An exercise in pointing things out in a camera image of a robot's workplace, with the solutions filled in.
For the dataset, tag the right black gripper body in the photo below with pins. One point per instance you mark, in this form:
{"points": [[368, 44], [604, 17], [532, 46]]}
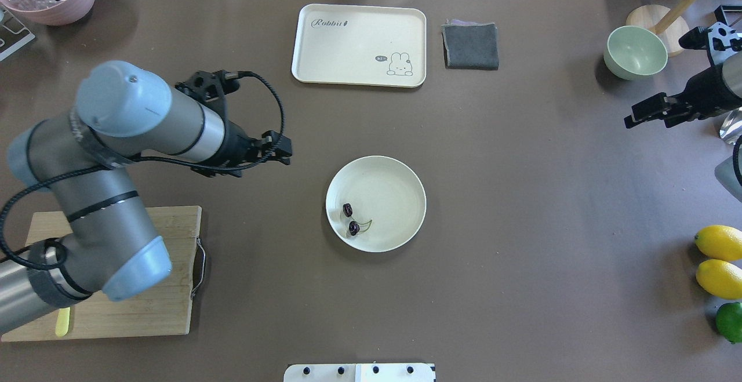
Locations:
{"points": [[704, 90]]}

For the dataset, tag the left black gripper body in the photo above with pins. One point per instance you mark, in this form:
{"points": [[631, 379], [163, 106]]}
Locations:
{"points": [[236, 143]]}

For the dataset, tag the dark cherry pair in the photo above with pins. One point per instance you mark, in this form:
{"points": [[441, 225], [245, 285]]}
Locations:
{"points": [[354, 227]]}

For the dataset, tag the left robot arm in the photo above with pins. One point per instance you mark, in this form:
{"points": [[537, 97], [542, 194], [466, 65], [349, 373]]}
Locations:
{"points": [[122, 115]]}

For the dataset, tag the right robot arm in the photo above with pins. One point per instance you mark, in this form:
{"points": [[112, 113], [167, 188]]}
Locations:
{"points": [[711, 93]]}

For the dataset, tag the cream rabbit tray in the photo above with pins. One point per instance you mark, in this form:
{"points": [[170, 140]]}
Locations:
{"points": [[360, 45]]}

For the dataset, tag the wooden mug tree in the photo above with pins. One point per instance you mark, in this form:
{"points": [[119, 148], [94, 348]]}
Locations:
{"points": [[667, 24]]}

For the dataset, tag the mint green bowl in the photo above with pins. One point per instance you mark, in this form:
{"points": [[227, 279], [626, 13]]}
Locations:
{"points": [[634, 53]]}

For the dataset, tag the yellow lemon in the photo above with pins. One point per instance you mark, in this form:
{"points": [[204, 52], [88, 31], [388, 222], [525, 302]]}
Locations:
{"points": [[720, 279], [719, 242]]}

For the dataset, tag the white round plate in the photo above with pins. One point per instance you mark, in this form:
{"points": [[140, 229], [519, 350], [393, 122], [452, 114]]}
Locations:
{"points": [[379, 188]]}

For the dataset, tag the green lime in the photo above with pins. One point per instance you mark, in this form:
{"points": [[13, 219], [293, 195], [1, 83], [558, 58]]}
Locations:
{"points": [[728, 321]]}

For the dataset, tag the grey folded cloth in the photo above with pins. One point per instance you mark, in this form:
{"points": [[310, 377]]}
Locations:
{"points": [[471, 46]]}

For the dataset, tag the yellow plastic knife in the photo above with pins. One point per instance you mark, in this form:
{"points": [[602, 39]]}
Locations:
{"points": [[63, 322]]}

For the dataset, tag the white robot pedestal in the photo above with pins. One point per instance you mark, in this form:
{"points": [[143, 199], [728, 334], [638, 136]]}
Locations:
{"points": [[402, 371]]}

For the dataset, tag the white wire cup rack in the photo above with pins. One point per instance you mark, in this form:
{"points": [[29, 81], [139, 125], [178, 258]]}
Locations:
{"points": [[14, 34]]}

